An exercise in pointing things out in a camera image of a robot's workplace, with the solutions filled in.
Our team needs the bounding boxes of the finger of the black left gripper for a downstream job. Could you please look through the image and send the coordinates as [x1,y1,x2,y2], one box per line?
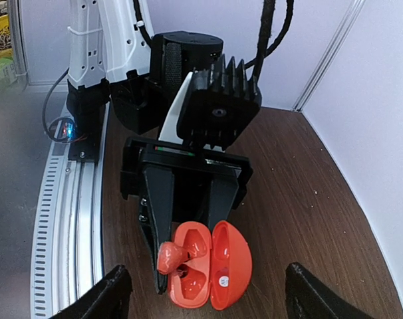
[206,177,238,229]
[140,165,174,294]

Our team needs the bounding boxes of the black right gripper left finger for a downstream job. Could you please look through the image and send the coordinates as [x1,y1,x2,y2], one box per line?
[51,265,132,319]

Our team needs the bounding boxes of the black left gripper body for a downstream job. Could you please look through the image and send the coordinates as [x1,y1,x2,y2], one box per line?
[118,136,254,211]

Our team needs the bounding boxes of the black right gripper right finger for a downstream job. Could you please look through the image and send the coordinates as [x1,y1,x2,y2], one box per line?
[285,262,371,319]

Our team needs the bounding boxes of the red earbud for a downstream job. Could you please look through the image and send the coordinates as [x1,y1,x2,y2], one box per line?
[157,241,190,275]

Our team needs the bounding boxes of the red round earbud charging case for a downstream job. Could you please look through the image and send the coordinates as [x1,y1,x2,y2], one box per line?
[167,220,253,311]

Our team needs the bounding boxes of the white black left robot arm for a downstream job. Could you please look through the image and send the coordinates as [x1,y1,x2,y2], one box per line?
[67,1,261,294]

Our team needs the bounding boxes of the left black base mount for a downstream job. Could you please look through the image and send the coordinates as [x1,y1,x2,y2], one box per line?
[48,112,106,163]

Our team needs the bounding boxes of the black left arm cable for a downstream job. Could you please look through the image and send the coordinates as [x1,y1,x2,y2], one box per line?
[244,0,295,82]

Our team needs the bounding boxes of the left aluminium frame post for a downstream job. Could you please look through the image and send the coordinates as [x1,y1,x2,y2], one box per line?
[291,0,365,112]

